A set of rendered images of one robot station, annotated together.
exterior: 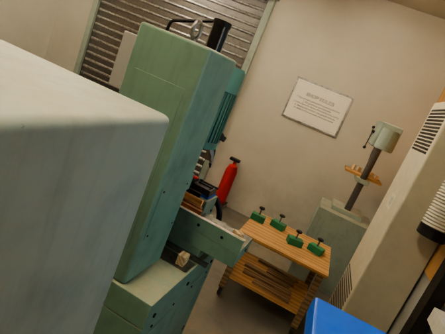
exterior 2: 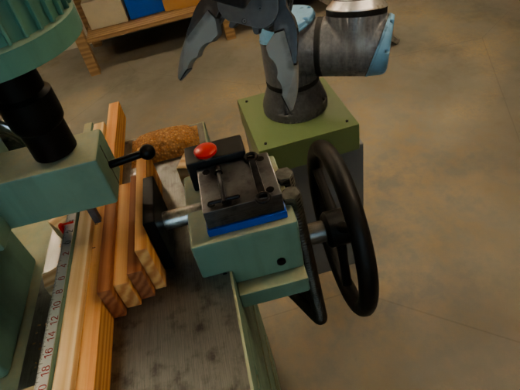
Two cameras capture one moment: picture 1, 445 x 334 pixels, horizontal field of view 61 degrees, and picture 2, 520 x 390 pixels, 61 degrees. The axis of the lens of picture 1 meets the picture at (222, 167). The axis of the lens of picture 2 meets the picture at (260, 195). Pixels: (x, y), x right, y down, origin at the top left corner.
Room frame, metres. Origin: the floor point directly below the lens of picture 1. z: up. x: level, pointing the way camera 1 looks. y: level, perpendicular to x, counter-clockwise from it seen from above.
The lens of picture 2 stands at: (1.47, -0.37, 1.35)
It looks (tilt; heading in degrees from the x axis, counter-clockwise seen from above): 43 degrees down; 72
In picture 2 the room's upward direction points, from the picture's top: 13 degrees counter-clockwise
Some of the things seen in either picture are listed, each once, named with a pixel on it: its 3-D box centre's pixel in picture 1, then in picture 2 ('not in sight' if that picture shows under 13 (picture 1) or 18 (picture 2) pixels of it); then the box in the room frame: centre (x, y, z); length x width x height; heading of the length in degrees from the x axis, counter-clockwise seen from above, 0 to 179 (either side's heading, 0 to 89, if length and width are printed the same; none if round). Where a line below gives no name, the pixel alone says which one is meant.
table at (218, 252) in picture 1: (183, 214); (191, 255); (1.49, 0.08, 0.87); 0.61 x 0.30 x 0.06; 75
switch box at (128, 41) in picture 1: (133, 63); not in sight; (1.13, 0.36, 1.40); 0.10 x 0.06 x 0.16; 165
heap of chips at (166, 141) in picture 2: not in sight; (163, 139); (1.54, 0.32, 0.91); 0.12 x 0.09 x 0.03; 165
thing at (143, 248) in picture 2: (177, 197); (150, 211); (1.47, 0.12, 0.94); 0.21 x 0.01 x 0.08; 75
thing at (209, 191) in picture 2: (200, 185); (232, 178); (1.58, 0.06, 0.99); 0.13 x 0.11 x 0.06; 75
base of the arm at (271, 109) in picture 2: not in sight; (293, 90); (1.97, 0.65, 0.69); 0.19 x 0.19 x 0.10
